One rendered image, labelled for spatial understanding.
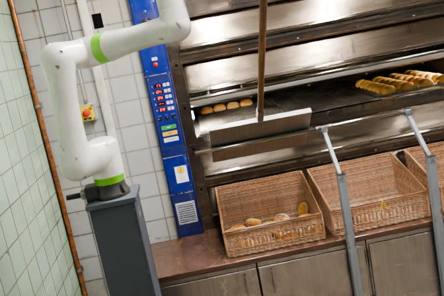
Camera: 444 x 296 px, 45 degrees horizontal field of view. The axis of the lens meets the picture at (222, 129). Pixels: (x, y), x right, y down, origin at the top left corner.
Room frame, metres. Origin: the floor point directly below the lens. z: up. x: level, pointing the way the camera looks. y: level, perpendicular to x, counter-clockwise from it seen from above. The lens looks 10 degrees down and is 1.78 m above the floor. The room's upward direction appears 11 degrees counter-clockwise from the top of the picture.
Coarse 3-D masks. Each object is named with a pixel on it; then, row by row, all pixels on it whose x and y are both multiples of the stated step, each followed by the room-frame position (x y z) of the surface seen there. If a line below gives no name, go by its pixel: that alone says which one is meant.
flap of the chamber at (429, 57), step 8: (424, 56) 3.12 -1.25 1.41; (432, 56) 3.12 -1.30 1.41; (440, 56) 3.12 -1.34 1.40; (384, 64) 3.11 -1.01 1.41; (392, 64) 3.11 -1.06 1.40; (400, 64) 3.11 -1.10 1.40; (408, 64) 3.23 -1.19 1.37; (344, 72) 3.10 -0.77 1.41; (352, 72) 3.10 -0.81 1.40; (360, 72) 3.10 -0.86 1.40; (368, 72) 3.22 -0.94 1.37; (304, 80) 3.09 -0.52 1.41; (312, 80) 3.09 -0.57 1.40; (320, 80) 3.09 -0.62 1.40; (328, 80) 3.23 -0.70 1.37; (264, 88) 3.08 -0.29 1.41; (272, 88) 3.08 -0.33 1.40; (280, 88) 3.08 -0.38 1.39; (288, 88) 3.22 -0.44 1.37; (216, 96) 3.07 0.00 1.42; (224, 96) 3.07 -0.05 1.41; (232, 96) 3.07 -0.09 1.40; (240, 96) 3.13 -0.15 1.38; (192, 104) 3.06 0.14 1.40; (200, 104) 3.12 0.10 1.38
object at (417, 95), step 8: (440, 88) 3.28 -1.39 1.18; (392, 96) 3.30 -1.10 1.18; (400, 96) 3.26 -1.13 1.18; (408, 96) 3.26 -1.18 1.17; (416, 96) 3.26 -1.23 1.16; (424, 96) 3.26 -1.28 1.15; (352, 104) 3.29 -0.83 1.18; (360, 104) 3.25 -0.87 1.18; (368, 104) 3.25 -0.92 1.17; (376, 104) 3.25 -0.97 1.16; (384, 104) 3.25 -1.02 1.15; (312, 112) 3.29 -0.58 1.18; (320, 112) 3.24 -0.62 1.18; (328, 112) 3.24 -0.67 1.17; (336, 112) 3.24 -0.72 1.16; (344, 112) 3.24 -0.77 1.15; (312, 120) 3.24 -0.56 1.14; (200, 136) 3.21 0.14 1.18; (208, 136) 3.21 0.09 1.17
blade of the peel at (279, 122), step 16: (288, 112) 2.76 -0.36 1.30; (304, 112) 2.75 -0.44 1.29; (208, 128) 2.73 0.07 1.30; (224, 128) 2.73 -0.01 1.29; (240, 128) 2.75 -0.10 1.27; (256, 128) 2.78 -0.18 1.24; (272, 128) 2.81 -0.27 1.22; (288, 128) 2.84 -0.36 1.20; (304, 128) 2.87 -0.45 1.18; (224, 144) 2.85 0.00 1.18; (256, 144) 2.92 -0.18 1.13; (272, 144) 2.95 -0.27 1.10; (288, 144) 2.98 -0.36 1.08; (304, 144) 3.01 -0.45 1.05; (224, 160) 2.99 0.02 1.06
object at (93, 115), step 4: (84, 104) 3.13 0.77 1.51; (88, 104) 3.11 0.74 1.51; (92, 104) 3.11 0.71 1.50; (80, 108) 3.11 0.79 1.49; (84, 108) 3.11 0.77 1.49; (88, 108) 3.11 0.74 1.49; (92, 108) 3.11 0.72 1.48; (92, 112) 3.11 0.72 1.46; (96, 112) 3.16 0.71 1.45; (84, 116) 3.11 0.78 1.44; (88, 116) 3.11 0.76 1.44; (92, 116) 3.11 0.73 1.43; (96, 116) 3.13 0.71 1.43; (84, 120) 3.11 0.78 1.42; (88, 120) 3.11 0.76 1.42; (92, 120) 3.11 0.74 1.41
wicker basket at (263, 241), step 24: (216, 192) 3.12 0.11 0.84; (240, 192) 3.16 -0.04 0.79; (264, 192) 3.16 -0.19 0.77; (288, 192) 3.16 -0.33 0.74; (312, 192) 2.94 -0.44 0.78; (264, 216) 3.12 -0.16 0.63; (312, 216) 2.72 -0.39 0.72; (264, 240) 2.84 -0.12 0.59; (288, 240) 2.73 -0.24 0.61; (312, 240) 2.72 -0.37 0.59
